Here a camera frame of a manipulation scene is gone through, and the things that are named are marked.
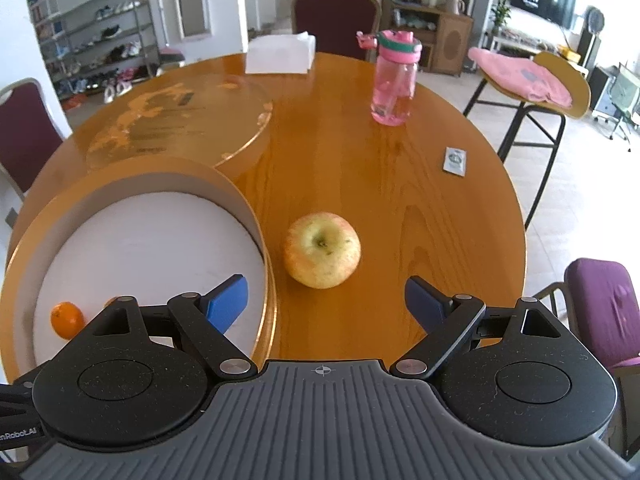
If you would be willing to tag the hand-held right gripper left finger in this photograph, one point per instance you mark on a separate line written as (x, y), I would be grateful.
(227, 305)

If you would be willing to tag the round glass turntable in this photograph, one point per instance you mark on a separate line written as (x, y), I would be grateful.
(175, 125)

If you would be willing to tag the yellow-red apple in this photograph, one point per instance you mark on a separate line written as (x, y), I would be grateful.
(322, 251)

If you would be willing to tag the wooden cabinet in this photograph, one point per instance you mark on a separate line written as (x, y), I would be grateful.
(445, 42)

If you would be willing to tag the orange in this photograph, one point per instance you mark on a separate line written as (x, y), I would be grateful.
(66, 321)

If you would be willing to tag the mesh office chair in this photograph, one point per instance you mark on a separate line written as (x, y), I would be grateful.
(622, 95)

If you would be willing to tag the wooden bar stool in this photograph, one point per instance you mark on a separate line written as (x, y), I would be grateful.
(575, 97)

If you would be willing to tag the purple padded chair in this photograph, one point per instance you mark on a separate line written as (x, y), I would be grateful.
(607, 310)

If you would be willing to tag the pink water bottle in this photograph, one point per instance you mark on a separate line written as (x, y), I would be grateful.
(395, 85)

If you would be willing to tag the green potted plant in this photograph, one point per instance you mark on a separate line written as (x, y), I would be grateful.
(501, 12)

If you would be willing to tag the standing fan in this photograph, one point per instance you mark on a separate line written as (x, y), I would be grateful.
(593, 22)

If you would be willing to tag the white tissue pack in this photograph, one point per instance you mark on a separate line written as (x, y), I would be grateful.
(280, 52)

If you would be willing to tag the round wooden desktop table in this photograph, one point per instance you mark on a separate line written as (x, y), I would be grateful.
(350, 160)

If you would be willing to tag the grey tall speaker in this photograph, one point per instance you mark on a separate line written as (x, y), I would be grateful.
(477, 15)

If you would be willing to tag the maroon chair silver frame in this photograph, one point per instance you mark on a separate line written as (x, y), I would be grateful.
(22, 135)

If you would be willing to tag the maroon chair gold frame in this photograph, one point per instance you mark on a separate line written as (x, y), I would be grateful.
(332, 17)

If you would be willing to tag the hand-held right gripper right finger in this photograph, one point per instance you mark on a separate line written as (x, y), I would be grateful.
(425, 304)

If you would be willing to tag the round wooden tray white inside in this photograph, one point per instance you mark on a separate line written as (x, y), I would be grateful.
(150, 240)

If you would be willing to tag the small grey sachet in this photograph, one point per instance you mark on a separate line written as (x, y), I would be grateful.
(454, 161)

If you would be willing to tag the pink cloth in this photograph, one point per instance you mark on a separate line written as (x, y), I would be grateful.
(520, 77)

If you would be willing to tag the beige pitcher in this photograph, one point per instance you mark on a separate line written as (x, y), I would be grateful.
(454, 4)

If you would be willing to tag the metal shoe rack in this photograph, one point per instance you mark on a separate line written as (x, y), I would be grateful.
(100, 40)

